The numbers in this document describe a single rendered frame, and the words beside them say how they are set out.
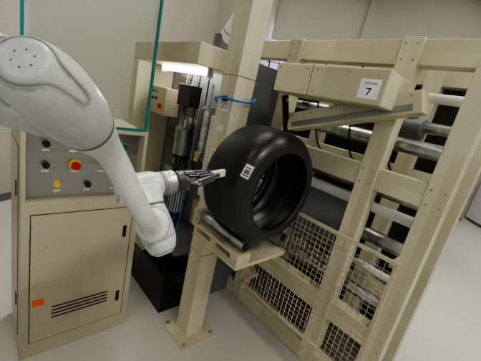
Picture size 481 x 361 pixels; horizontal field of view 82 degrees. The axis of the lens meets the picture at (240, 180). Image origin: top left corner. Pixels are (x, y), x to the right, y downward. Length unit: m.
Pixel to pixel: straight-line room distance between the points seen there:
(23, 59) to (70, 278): 1.49
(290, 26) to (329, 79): 7.09
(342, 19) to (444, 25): 2.27
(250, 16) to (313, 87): 0.45
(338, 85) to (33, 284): 1.75
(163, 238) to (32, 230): 0.85
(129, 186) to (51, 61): 0.37
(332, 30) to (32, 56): 8.12
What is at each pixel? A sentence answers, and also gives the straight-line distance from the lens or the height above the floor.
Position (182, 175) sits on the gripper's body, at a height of 1.23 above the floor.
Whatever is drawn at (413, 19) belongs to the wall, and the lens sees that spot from 8.63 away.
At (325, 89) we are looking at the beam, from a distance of 1.46.
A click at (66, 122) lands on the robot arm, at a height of 1.45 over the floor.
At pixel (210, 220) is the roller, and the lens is 1.49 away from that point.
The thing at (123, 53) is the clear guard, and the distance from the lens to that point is 1.56.
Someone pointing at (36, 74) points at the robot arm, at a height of 1.51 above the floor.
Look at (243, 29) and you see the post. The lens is 1.54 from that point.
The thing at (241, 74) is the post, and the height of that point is 1.67.
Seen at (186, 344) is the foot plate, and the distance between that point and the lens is 2.09.
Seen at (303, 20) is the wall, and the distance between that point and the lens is 8.51.
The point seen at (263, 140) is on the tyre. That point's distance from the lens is 1.21.
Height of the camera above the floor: 1.53
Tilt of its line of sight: 15 degrees down
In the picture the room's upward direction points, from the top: 13 degrees clockwise
